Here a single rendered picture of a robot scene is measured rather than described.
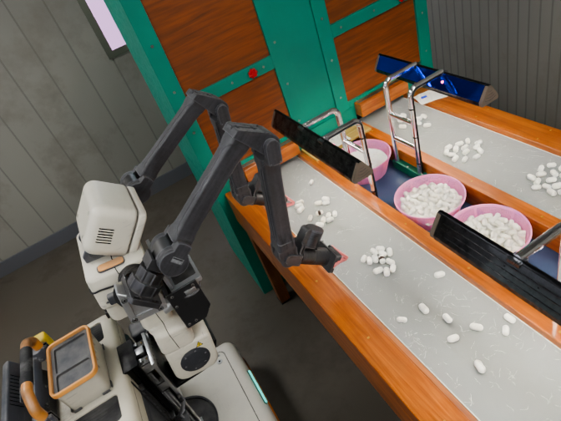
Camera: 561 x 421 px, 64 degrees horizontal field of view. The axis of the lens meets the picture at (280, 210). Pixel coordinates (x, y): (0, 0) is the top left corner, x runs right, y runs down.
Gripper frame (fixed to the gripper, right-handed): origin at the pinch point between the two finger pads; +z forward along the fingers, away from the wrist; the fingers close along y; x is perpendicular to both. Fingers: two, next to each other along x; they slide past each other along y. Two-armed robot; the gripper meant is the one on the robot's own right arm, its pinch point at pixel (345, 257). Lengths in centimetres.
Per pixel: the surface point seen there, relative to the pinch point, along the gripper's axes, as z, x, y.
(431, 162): 53, -33, 28
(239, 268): 39, 80, 120
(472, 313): 21.9, -3.6, -35.3
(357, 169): -2.7, -28.4, 8.2
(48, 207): -58, 120, 264
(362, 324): -0.6, 12.6, -18.7
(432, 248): 27.1, -11.2, -9.5
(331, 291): -0.7, 12.8, -1.2
